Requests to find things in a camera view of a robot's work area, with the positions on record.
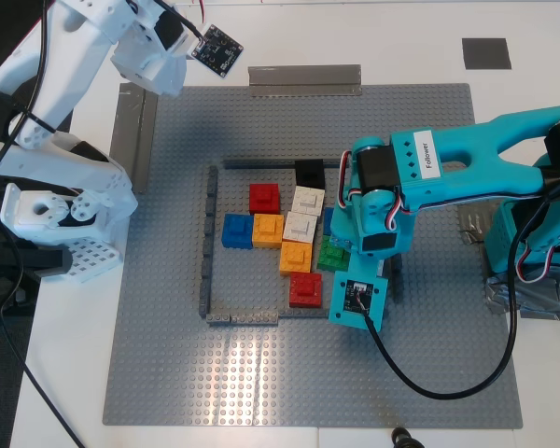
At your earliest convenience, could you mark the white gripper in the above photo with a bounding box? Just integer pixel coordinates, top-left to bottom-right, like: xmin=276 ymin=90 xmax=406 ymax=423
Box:
xmin=109 ymin=9 xmax=191 ymax=98

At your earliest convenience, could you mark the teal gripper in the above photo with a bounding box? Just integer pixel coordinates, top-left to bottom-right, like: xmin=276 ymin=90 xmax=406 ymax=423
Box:
xmin=329 ymin=185 xmax=420 ymax=259

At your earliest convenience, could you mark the red lego cube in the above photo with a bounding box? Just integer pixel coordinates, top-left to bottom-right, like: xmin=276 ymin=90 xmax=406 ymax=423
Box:
xmin=288 ymin=271 xmax=325 ymax=309
xmin=248 ymin=182 xmax=281 ymax=217

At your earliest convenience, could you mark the green lego cube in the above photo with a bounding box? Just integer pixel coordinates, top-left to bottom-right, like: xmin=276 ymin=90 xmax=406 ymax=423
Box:
xmin=316 ymin=234 xmax=354 ymax=273

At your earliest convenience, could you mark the white lego cube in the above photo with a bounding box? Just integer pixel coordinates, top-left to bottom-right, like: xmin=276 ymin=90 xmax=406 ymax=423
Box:
xmin=290 ymin=185 xmax=327 ymax=217
xmin=282 ymin=211 xmax=319 ymax=245

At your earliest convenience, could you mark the black lego cube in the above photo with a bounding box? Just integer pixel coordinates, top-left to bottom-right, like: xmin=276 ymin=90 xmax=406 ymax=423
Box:
xmin=294 ymin=159 xmax=327 ymax=190

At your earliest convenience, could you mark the yellow lego cube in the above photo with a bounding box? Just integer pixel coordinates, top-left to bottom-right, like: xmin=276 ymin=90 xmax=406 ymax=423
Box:
xmin=278 ymin=239 xmax=315 ymax=276
xmin=252 ymin=212 xmax=288 ymax=247

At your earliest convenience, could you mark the long grey tape strip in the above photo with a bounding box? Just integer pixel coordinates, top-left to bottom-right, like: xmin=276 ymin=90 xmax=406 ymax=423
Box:
xmin=107 ymin=81 xmax=161 ymax=196

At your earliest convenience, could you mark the crumpled grey tape patch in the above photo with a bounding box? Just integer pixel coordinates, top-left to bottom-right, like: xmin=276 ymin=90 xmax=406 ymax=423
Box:
xmin=456 ymin=203 xmax=498 ymax=276

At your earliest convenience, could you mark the short grey tape strip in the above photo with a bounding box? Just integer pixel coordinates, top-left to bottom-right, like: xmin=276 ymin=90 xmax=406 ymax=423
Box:
xmin=246 ymin=64 xmax=364 ymax=98

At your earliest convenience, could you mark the grey lego baseplate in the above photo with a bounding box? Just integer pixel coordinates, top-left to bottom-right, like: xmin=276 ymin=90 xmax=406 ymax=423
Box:
xmin=101 ymin=82 xmax=525 ymax=429

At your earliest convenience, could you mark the light grey brick strip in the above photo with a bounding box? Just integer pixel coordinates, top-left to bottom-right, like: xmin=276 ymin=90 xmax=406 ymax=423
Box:
xmin=205 ymin=311 xmax=281 ymax=327

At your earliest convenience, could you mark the grey tape square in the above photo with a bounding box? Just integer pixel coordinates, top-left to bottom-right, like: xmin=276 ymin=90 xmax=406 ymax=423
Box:
xmin=461 ymin=37 xmax=513 ymax=71

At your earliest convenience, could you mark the black stand knob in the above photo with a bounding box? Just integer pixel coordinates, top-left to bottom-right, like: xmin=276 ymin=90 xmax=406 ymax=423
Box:
xmin=390 ymin=413 xmax=425 ymax=448

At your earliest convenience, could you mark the black table clamp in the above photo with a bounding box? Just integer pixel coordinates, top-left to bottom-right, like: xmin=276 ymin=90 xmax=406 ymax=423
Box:
xmin=0 ymin=238 xmax=72 ymax=285

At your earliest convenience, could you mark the black camera circuit board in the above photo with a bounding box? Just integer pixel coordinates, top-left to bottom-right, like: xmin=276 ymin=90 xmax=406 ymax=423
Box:
xmin=185 ymin=23 xmax=245 ymax=79

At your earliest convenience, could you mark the dark grey brick wall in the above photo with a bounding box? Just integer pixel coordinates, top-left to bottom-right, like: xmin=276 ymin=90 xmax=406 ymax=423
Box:
xmin=222 ymin=158 xmax=351 ymax=171
xmin=277 ymin=306 xmax=331 ymax=320
xmin=198 ymin=165 xmax=219 ymax=319
xmin=375 ymin=254 xmax=406 ymax=305

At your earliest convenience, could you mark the teal camera mount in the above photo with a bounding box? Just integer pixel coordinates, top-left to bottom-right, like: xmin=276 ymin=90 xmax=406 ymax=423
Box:
xmin=328 ymin=255 xmax=390 ymax=331

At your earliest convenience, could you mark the black camera cable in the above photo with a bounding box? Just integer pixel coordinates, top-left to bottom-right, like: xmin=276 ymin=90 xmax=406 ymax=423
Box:
xmin=0 ymin=0 xmax=209 ymax=448
xmin=357 ymin=158 xmax=560 ymax=400

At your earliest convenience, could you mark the silver duct tape wad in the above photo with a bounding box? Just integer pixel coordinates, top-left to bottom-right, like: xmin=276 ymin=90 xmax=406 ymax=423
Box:
xmin=483 ymin=265 xmax=560 ymax=323

